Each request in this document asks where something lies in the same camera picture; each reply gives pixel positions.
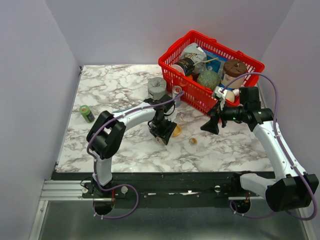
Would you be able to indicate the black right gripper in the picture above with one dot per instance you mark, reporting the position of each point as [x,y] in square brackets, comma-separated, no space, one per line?
[211,125]

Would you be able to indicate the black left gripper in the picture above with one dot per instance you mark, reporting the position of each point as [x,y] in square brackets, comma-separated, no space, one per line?
[168,133]

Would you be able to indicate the round yellow pill container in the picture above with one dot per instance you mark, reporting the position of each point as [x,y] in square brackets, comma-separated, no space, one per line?
[177,131]

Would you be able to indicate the amber pill bottle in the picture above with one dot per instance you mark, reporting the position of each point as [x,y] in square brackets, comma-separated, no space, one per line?
[161,140]

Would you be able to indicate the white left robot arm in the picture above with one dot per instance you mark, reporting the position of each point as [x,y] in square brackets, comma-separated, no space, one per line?
[106,135]

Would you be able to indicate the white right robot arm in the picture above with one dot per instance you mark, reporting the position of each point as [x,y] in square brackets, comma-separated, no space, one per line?
[292,187]

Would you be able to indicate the cream round bottle with pump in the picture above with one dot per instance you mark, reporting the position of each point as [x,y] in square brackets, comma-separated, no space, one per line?
[231,95]

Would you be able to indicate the rectangular light blue pill box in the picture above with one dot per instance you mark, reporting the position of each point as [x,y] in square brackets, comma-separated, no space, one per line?
[122,110]

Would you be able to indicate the grey wrapped toilet paper roll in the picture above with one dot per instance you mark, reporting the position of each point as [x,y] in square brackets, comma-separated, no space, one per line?
[156,87]

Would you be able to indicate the green speckled ball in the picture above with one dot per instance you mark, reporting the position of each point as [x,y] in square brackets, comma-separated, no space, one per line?
[209,79]

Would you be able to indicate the red plastic shopping basket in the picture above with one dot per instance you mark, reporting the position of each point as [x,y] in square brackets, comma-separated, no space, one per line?
[195,94]

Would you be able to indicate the brown lidded paper cup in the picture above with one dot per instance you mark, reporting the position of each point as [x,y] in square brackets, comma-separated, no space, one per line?
[232,68]

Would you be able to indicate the blue box in basket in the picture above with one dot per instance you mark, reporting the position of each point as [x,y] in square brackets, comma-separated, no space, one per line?
[215,62]

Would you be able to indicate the black cup with white rim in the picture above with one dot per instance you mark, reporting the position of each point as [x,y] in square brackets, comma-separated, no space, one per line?
[185,66]

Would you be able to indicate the grey patterned snack bag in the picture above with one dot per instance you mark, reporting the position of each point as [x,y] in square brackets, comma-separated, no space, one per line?
[194,52]

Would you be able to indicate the green lidded dark jar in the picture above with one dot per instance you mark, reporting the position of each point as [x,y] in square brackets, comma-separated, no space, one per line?
[86,113]

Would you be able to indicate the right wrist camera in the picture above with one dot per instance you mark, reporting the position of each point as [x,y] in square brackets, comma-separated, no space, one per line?
[220,94]

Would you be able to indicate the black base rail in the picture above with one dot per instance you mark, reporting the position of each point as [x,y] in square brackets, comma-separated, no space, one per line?
[161,190]

